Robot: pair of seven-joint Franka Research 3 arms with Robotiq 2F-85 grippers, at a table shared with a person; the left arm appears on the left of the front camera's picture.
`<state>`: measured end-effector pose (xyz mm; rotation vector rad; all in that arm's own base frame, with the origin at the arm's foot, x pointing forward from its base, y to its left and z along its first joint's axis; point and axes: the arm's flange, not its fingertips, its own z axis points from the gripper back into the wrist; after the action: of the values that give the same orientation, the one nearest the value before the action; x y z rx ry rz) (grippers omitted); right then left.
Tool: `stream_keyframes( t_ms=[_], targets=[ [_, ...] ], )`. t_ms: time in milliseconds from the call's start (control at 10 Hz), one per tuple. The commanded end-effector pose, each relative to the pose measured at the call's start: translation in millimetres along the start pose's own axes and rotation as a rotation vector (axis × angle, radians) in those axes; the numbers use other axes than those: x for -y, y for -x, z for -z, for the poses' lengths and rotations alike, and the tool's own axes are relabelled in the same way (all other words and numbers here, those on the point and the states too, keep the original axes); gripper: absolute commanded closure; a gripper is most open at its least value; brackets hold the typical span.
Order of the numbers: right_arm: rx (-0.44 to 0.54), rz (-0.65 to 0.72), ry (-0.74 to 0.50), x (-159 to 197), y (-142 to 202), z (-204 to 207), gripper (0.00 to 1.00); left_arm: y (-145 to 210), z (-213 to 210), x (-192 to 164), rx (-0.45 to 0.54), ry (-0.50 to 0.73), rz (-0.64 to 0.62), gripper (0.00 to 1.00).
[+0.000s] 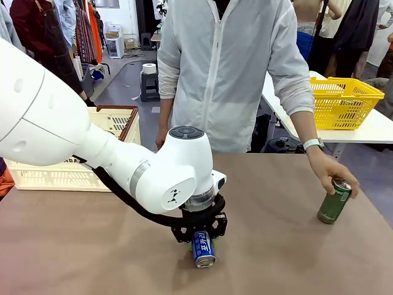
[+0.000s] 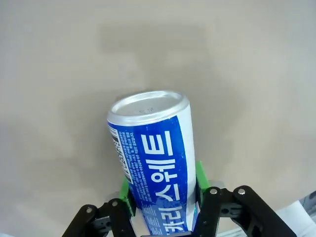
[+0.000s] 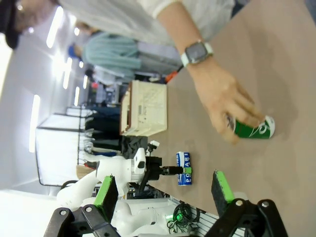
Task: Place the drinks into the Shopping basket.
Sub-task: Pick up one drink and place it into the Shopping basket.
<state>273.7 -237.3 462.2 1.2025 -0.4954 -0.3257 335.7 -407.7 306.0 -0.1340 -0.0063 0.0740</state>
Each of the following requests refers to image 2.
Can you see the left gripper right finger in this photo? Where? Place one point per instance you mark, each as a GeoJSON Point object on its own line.
{"type": "Point", "coordinates": [237, 214]}

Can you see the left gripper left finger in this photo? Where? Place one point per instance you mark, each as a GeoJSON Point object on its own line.
{"type": "Point", "coordinates": [106, 219]}

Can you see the blue white Pocari Sweat can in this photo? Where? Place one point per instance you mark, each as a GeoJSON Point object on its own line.
{"type": "Point", "coordinates": [158, 148]}

